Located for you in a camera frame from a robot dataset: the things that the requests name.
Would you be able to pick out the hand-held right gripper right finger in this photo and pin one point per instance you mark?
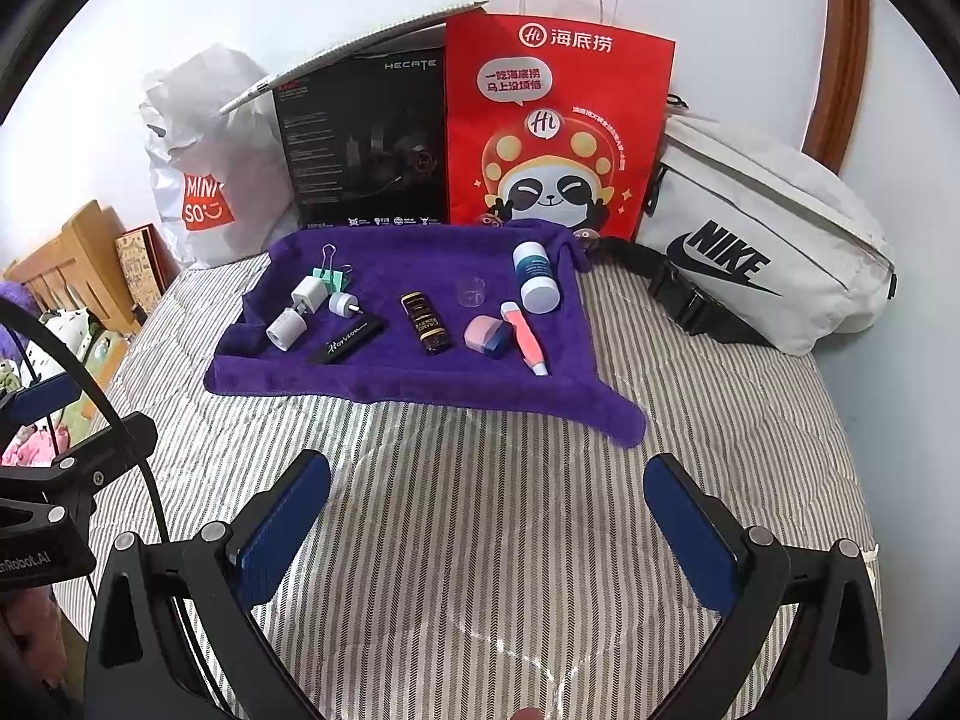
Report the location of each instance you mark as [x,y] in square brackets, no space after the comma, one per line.
[694,521]

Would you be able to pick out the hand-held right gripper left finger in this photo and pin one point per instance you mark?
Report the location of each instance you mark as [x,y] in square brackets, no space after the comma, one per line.
[281,521]

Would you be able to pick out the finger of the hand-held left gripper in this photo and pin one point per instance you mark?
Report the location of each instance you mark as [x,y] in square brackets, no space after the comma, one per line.
[45,396]
[97,457]

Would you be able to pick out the slim black box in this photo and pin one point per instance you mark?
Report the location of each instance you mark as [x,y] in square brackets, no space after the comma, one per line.
[345,341]

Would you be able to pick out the small white labelled bottle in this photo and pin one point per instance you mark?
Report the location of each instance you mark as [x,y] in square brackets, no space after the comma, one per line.
[286,330]

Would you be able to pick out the translucent white cap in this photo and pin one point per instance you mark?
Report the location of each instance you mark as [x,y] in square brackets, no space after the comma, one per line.
[343,305]

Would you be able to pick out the white charger plug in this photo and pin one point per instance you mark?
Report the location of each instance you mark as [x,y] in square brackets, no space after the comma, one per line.
[309,294]

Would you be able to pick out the dark brown gold bottle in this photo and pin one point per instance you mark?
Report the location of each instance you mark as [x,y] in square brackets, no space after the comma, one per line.
[426,322]

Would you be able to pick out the pink tube pen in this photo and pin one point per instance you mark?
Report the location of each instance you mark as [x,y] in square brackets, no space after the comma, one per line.
[525,341]

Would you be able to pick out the green binder clip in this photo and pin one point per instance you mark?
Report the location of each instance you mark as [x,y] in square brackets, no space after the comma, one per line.
[339,281]

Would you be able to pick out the pink and blue eraser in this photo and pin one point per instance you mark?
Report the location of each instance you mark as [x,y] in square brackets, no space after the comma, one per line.
[484,334]

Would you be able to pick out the white and blue balm stick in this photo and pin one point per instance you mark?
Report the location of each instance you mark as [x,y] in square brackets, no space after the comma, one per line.
[536,277]

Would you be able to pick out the clear plastic cup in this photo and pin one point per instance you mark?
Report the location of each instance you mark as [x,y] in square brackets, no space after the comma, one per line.
[472,292]

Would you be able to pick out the person's right hand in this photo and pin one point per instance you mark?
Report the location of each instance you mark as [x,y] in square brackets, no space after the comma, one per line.
[527,714]

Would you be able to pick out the white patterned fabric item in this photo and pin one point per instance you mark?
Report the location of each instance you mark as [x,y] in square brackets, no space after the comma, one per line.
[75,345]

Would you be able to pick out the purple plush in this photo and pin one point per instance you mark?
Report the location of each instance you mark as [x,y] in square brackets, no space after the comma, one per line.
[13,298]

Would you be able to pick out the wooden headboard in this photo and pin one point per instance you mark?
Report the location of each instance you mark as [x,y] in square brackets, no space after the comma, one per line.
[75,262]

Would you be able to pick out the white mattress tag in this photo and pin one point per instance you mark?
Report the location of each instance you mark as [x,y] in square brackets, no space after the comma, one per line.
[870,553]

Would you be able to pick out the purple towel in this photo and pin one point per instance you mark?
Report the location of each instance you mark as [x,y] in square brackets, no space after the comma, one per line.
[420,382]

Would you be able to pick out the striped bed sheet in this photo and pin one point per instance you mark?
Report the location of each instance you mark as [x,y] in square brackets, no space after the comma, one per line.
[487,540]

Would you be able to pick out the white plastic shopping bag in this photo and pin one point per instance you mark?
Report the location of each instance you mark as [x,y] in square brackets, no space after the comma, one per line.
[202,157]

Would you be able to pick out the white waist bag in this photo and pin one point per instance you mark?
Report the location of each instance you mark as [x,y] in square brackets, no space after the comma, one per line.
[765,232]

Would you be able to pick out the black headset box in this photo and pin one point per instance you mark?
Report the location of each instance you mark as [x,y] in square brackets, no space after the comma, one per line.
[367,142]

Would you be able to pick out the red panda paper bag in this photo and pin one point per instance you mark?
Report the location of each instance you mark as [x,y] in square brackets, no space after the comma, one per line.
[559,112]

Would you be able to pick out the wooden door frame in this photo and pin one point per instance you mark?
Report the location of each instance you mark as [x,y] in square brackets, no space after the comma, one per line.
[836,67]

